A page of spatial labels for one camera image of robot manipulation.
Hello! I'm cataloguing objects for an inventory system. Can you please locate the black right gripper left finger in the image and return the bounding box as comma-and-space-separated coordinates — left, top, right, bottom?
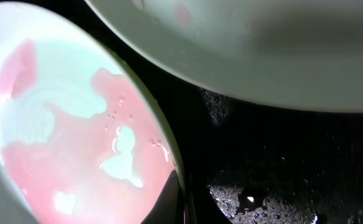
142, 170, 183, 224

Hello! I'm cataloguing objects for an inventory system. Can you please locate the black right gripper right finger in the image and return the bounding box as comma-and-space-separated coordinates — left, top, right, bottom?
207, 184, 318, 224

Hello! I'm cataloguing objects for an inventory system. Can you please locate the light green plate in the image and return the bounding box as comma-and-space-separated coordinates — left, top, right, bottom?
88, 0, 363, 113
0, 2, 187, 223

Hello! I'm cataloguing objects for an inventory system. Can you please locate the round black tray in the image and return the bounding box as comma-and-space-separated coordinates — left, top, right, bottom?
0, 1, 363, 223

